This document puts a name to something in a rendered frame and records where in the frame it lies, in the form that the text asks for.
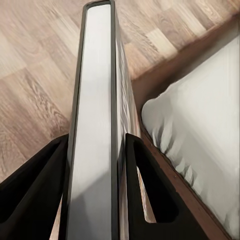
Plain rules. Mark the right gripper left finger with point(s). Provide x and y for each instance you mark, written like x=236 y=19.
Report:
x=31 y=196

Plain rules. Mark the bed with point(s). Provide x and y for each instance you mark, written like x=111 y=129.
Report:
x=189 y=117

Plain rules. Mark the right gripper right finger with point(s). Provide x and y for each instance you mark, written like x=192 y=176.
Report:
x=174 y=220

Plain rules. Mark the hardback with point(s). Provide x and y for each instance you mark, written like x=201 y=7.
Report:
x=94 y=200

